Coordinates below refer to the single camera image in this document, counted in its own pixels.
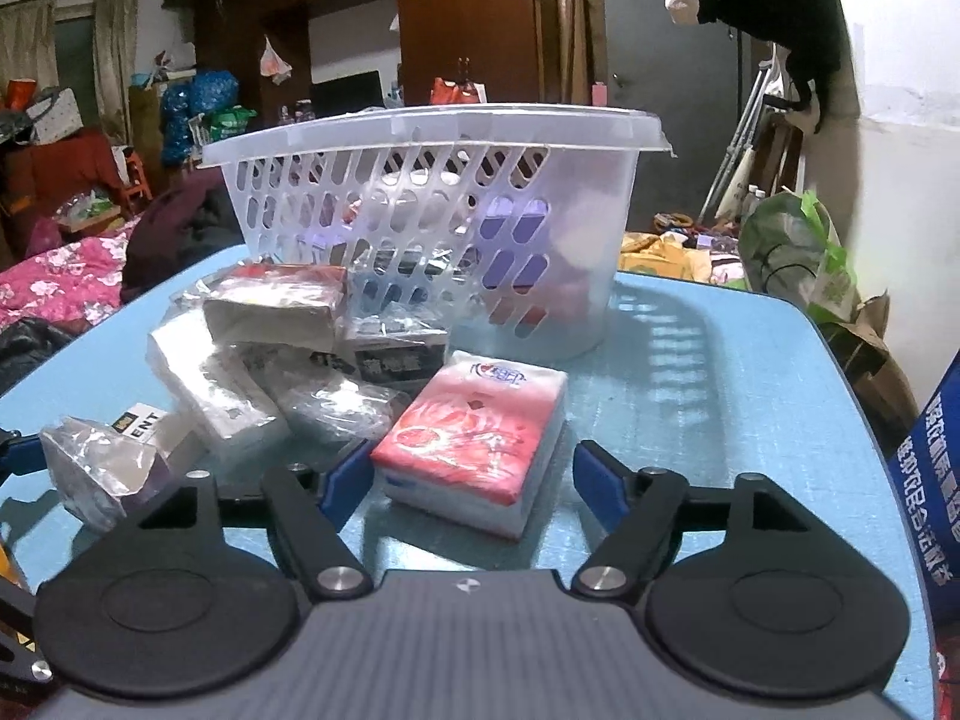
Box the black tissue pack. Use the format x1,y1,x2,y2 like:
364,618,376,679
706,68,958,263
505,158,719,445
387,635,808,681
346,319,453,393

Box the white black hanging jacket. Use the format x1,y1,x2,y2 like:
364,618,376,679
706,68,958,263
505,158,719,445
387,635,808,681
664,0,842,133

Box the metal crutches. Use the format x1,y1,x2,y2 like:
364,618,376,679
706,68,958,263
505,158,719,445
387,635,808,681
701,45,778,223

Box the black monitor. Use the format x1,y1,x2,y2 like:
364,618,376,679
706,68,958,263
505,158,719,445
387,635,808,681
311,70,384,122

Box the small green bag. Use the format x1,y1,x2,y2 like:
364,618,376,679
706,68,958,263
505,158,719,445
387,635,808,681
210,106,258,140

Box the white plastic basket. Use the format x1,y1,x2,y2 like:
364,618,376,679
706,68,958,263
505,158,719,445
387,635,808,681
201,103,676,363

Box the grey door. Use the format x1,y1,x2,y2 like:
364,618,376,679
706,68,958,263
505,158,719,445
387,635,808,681
600,0,760,220

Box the black cloth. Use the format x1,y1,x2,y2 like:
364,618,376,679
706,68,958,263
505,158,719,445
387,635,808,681
0,319,77,392

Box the blue bag pile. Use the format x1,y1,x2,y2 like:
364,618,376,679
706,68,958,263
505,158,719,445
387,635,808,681
161,69,242,166

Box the red cloth covered furniture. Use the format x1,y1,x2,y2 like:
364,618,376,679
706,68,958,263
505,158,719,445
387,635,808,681
0,127,125,227

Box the beige curtain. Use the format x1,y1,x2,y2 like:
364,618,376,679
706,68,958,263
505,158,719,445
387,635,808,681
0,0,58,92
94,0,140,145

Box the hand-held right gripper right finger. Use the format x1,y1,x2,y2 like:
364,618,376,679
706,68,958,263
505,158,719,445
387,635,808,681
568,441,820,602

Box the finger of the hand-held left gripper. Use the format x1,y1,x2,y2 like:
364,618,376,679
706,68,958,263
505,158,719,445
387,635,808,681
0,426,50,479

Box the brown wooden wardrobe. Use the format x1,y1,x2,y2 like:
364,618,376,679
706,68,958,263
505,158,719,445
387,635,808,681
191,0,562,166

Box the dark maroon cloth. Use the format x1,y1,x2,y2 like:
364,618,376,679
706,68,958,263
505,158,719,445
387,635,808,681
120,172,250,302

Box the brown paper bag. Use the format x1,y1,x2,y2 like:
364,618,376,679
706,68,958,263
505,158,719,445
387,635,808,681
821,292,920,460

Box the pink floral blanket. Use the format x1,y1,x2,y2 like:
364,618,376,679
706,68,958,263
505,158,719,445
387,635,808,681
0,221,145,332

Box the plastic purple box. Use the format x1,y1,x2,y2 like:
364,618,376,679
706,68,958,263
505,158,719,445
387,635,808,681
39,418,176,536

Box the clear wrapped pack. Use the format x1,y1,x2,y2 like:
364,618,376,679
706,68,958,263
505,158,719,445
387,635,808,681
274,375,395,446

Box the red bag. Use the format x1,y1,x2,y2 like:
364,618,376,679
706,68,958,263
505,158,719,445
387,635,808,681
430,76,489,107

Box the patterned gift bag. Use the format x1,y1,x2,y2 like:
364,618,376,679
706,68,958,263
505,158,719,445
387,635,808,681
28,88,80,146

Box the green plastic bag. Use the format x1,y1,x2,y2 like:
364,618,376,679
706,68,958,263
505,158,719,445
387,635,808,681
739,191,860,325

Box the hanging pink white plastic bag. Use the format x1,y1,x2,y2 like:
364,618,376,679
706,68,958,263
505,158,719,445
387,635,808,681
259,36,293,86

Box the red white tissue pack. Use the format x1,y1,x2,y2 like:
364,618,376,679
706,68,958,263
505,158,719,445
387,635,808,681
370,350,569,539

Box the white box with label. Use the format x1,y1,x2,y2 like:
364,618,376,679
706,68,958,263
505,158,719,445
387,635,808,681
111,405,208,470

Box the blue shopping bag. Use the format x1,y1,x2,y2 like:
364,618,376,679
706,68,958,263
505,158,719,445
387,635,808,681
885,349,960,617

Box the yellow printed cloth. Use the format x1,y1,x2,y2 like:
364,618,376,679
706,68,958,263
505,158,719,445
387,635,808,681
619,229,745,287

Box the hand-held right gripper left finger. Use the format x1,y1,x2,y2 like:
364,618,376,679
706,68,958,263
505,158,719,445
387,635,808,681
90,442,377,603

